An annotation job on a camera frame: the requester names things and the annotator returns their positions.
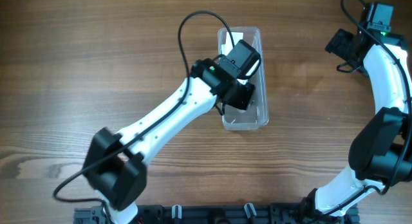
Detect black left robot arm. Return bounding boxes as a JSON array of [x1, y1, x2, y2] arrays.
[[83, 40, 262, 223]]

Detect black left camera cable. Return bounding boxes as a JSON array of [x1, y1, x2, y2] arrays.
[[52, 10, 238, 224]]

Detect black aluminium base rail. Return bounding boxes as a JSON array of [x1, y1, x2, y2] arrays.
[[73, 203, 360, 224]]

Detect clear plastic container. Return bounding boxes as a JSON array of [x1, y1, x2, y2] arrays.
[[222, 27, 269, 131]]

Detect white green medicine box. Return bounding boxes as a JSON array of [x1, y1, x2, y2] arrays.
[[221, 32, 243, 55]]

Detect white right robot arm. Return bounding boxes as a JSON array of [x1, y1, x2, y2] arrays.
[[301, 2, 411, 221]]

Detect black right camera cable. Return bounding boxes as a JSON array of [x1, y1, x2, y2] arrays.
[[315, 0, 412, 223]]

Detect black camera cable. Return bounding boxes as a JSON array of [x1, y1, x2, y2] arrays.
[[52, 10, 238, 224], [315, 0, 412, 223]]

